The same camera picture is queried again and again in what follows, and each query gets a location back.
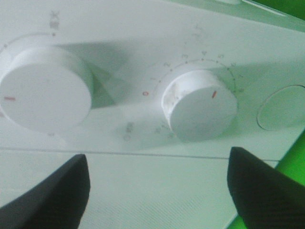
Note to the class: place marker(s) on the round white door button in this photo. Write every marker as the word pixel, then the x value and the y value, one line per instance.
pixel 284 108

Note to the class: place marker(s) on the green table mat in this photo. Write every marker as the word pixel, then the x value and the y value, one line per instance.
pixel 293 155

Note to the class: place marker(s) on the white microwave knob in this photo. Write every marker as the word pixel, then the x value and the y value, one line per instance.
pixel 198 106
pixel 46 89

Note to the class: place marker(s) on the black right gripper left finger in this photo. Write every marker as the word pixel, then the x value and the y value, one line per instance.
pixel 58 202

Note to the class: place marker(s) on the white microwave oven body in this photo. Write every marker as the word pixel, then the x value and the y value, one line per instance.
pixel 136 48

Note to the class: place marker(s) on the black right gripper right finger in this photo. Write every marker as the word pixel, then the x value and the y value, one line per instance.
pixel 264 193

